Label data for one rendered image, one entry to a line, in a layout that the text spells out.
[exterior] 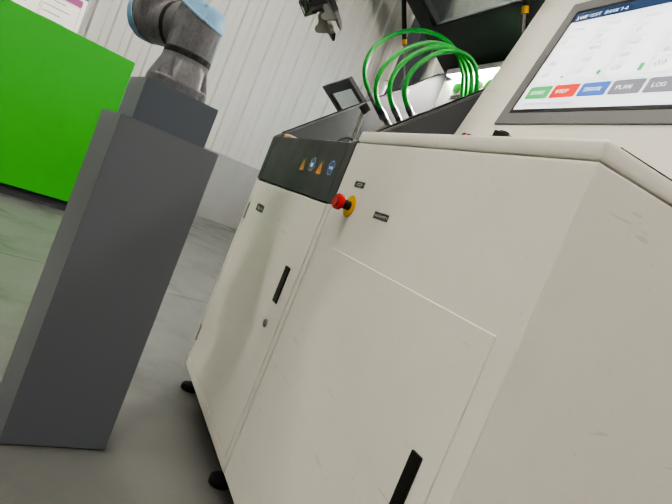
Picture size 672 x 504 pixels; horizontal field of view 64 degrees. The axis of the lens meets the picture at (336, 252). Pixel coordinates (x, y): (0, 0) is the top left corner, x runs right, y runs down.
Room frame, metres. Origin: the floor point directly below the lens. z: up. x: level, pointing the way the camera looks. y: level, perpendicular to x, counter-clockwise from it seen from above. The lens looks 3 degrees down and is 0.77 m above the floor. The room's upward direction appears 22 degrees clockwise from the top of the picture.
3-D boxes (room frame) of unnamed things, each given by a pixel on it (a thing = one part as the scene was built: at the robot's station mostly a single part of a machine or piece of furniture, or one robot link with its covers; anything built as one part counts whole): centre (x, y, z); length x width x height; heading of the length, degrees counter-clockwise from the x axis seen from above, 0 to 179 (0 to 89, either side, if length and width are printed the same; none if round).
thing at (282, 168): (1.62, 0.19, 0.87); 0.62 x 0.04 x 0.16; 26
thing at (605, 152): (1.03, -0.20, 0.96); 0.70 x 0.22 x 0.03; 26
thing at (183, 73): (1.34, 0.52, 0.95); 0.15 x 0.15 x 0.10
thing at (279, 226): (1.61, 0.20, 0.44); 0.65 x 0.02 x 0.68; 26
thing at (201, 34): (1.34, 0.53, 1.07); 0.13 x 0.12 x 0.14; 64
